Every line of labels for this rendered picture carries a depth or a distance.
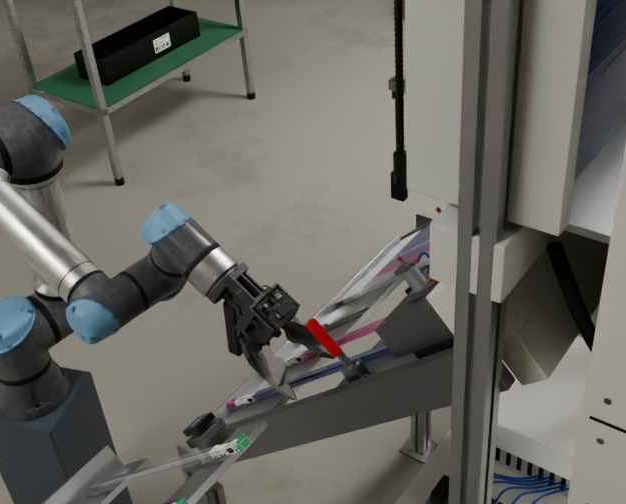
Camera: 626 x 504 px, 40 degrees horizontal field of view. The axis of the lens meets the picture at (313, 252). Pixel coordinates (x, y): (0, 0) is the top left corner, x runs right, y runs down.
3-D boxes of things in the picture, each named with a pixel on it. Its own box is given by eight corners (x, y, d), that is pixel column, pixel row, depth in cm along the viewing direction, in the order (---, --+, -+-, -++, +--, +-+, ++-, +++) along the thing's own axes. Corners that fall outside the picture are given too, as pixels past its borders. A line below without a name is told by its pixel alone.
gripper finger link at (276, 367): (289, 393, 126) (265, 337, 129) (275, 407, 131) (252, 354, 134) (307, 387, 128) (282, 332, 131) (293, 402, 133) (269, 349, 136)
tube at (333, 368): (232, 409, 154) (228, 404, 154) (237, 404, 155) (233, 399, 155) (413, 346, 115) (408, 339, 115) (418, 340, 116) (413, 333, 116)
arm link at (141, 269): (112, 289, 145) (123, 258, 137) (162, 256, 152) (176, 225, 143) (142, 323, 144) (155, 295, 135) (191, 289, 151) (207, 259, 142)
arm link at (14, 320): (-20, 365, 180) (-40, 316, 172) (34, 330, 187) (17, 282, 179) (13, 390, 173) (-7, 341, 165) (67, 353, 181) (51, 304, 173)
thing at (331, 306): (221, 460, 151) (196, 429, 151) (413, 262, 192) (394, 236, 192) (224, 460, 150) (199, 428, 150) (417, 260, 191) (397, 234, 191)
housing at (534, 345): (496, 393, 99) (423, 296, 98) (643, 190, 130) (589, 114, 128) (548, 379, 93) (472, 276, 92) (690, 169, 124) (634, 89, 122)
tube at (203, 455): (252, 442, 104) (246, 435, 104) (244, 450, 103) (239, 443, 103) (101, 486, 143) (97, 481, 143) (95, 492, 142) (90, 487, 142)
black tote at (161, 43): (107, 86, 353) (101, 61, 347) (79, 77, 362) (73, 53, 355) (200, 35, 389) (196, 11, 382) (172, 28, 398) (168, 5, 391)
